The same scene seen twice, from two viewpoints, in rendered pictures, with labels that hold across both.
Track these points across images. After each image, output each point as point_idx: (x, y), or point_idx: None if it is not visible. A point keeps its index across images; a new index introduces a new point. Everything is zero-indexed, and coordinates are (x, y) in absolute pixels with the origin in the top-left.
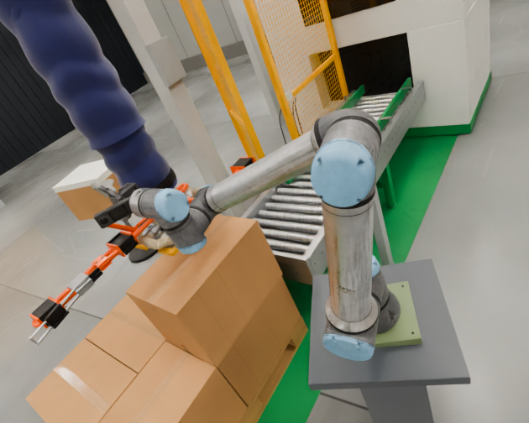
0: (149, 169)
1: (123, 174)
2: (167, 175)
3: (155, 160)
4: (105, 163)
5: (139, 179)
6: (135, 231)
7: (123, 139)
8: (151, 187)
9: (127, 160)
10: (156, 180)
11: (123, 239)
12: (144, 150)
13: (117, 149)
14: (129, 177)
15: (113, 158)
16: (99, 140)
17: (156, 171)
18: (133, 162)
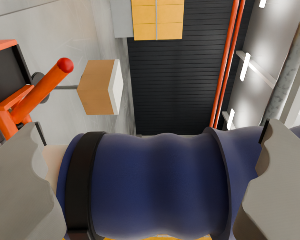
0: (135, 221)
1: (148, 163)
2: (98, 237)
3: (142, 236)
4: (177, 137)
5: (124, 193)
6: (9, 117)
7: (223, 211)
8: (92, 205)
9: (177, 193)
10: (103, 223)
11: (0, 80)
12: (176, 231)
13: (207, 184)
14: (137, 173)
15: (191, 165)
16: (240, 163)
17: (121, 231)
18: (166, 203)
